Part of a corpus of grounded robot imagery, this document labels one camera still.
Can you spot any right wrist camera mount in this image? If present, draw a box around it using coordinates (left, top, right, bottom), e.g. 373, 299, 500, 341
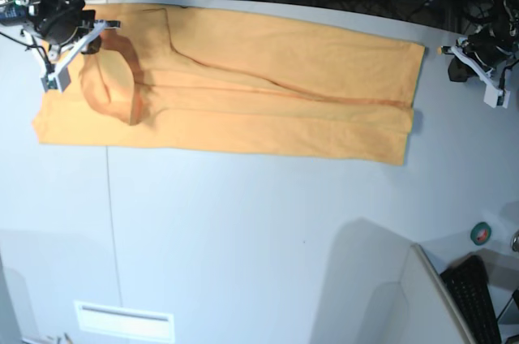
25, 19, 120, 92

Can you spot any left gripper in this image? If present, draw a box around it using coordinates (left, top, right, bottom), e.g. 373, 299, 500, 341
439, 27, 518, 83

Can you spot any white recessed table hatch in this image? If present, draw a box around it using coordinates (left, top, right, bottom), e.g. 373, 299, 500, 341
74, 301, 176, 343

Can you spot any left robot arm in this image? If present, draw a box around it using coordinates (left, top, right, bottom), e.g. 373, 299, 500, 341
456, 0, 518, 74

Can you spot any black computer keyboard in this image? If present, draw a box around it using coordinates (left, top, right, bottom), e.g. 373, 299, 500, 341
440, 255, 502, 344

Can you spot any green tape roll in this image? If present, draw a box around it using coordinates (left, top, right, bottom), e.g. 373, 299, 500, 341
470, 221, 492, 246

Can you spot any orange yellow t-shirt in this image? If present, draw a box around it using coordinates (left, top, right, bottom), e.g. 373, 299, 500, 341
32, 3, 425, 166

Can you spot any white partition panel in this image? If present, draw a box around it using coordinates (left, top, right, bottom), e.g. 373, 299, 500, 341
310, 219, 474, 343

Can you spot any silver round knob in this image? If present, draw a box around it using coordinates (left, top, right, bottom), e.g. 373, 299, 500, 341
510, 230, 519, 253

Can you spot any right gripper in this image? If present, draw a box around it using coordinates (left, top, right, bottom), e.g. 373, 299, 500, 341
19, 0, 102, 54

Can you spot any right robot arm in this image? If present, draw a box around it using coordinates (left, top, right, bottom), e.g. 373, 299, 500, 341
1, 0, 96, 61

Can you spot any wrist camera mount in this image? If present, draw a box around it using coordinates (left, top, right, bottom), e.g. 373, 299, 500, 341
25, 19, 120, 92
442, 44, 512, 109

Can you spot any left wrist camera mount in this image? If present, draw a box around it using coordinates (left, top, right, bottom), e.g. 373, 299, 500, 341
442, 44, 512, 109

